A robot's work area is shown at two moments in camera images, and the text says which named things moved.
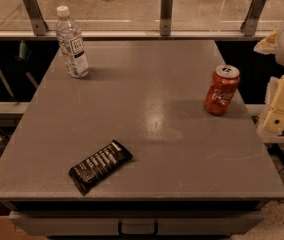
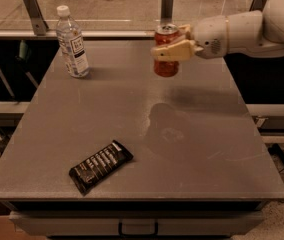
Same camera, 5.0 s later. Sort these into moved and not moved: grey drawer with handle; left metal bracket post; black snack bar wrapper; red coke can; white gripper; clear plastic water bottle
Moved: white gripper; red coke can
Not moved: left metal bracket post; grey drawer with handle; black snack bar wrapper; clear plastic water bottle
